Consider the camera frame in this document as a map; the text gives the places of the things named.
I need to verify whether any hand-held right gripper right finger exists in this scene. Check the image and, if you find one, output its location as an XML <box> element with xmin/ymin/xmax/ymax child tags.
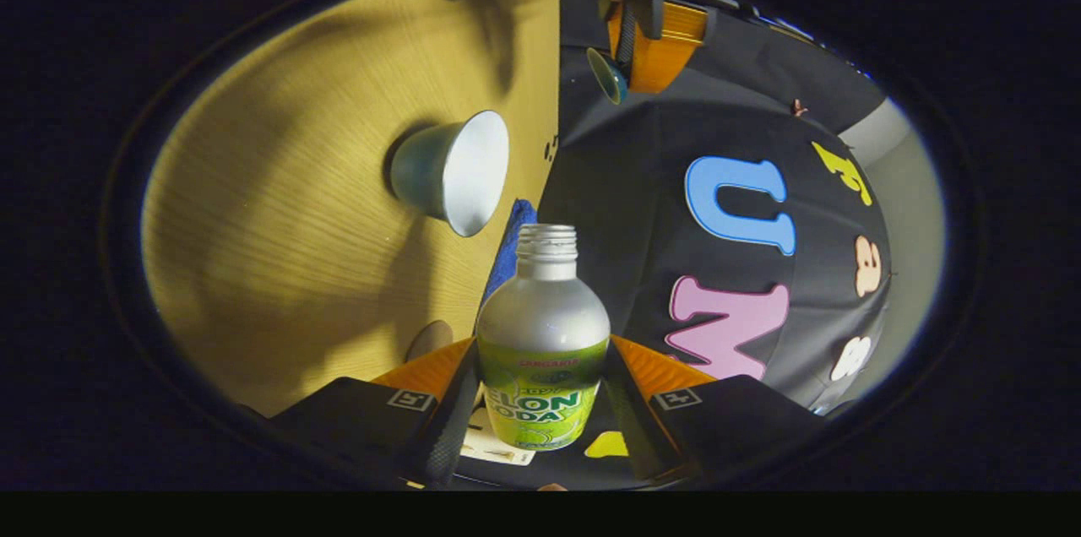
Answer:
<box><xmin>601</xmin><ymin>334</ymin><xmax>833</xmax><ymax>483</ymax></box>

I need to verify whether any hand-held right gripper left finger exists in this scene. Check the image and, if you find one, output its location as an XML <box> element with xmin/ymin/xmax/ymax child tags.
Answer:
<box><xmin>270</xmin><ymin>339</ymin><xmax>482</xmax><ymax>489</ymax></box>

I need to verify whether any blue teacup lid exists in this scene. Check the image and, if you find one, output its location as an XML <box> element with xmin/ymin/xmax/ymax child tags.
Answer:
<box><xmin>587</xmin><ymin>47</ymin><xmax>630</xmax><ymax>106</ymax></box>

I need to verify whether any round brown coaster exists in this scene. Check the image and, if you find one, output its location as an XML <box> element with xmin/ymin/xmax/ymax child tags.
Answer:
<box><xmin>405</xmin><ymin>320</ymin><xmax>454</xmax><ymax>362</ymax></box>

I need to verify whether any silver green water bottle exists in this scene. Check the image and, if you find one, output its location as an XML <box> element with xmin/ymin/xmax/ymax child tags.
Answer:
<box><xmin>475</xmin><ymin>224</ymin><xmax>611</xmax><ymax>452</ymax></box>

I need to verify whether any blue teacup with white inside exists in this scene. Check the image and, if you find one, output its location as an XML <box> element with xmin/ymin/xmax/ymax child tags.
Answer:
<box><xmin>389</xmin><ymin>110</ymin><xmax>511</xmax><ymax>238</ymax></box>

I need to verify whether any black backdrop cloth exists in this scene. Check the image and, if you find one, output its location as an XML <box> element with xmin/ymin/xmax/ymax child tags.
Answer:
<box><xmin>536</xmin><ymin>0</ymin><xmax>896</xmax><ymax>487</ymax></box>

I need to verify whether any blue towel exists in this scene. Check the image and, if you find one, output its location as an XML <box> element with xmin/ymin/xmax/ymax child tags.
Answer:
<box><xmin>483</xmin><ymin>198</ymin><xmax>539</xmax><ymax>310</ymax></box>

